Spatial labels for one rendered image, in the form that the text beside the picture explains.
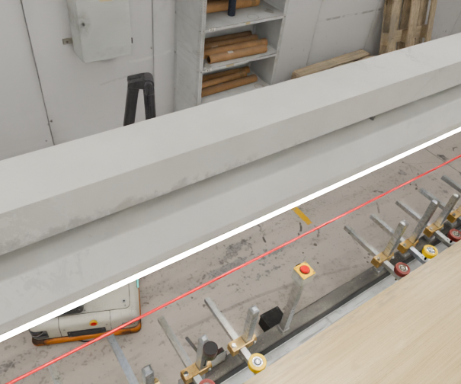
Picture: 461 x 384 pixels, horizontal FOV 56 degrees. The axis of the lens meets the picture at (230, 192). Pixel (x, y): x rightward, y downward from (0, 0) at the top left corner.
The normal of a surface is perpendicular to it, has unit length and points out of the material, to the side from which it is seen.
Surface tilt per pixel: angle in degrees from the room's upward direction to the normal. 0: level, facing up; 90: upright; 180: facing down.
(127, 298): 0
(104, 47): 90
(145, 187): 90
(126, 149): 0
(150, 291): 0
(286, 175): 61
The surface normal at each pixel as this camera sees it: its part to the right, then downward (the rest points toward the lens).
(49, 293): 0.54, 0.18
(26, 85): 0.56, 0.62
